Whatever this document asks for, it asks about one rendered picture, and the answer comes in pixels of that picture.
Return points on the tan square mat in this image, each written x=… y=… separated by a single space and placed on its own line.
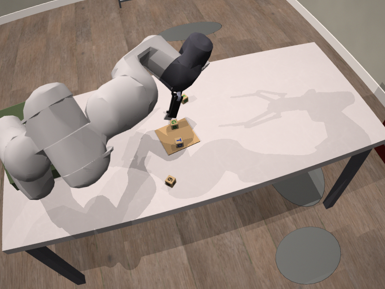
x=166 y=135

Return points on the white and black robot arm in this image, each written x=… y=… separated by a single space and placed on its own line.
x=57 y=132

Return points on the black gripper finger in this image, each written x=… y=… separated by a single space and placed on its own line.
x=174 y=106

